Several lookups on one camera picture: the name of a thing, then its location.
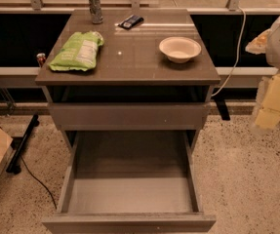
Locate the black floor cable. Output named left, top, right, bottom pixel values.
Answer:
left=0, top=109, right=58, bottom=211

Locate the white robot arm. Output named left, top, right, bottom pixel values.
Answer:
left=245, top=16, right=280, bottom=130

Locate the closed middle drawer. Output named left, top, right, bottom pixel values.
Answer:
left=48, top=102, right=210, bottom=131

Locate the white cable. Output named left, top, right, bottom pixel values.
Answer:
left=211, top=7, right=247, bottom=98

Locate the grey drawer cabinet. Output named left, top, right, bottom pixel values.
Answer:
left=35, top=9, right=220, bottom=145

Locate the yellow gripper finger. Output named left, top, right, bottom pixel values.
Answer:
left=245, top=29, right=270, bottom=55
left=252, top=72, right=280, bottom=130

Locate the white paper bowl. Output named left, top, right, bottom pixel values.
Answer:
left=159, top=37, right=202, bottom=63

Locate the tall silver patterned can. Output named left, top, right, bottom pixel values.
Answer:
left=88, top=0, right=103, bottom=24

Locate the small red soda can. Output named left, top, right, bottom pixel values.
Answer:
left=36, top=53, right=46, bottom=67

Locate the open bottom drawer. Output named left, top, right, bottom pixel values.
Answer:
left=43, top=131, right=216, bottom=234

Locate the black metal stand leg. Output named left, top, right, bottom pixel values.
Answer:
left=6, top=114, right=39, bottom=175

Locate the black right stand leg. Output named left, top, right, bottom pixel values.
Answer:
left=215, top=98, right=230, bottom=121

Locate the green rice chip bag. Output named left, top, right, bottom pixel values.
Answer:
left=49, top=31, right=104, bottom=71

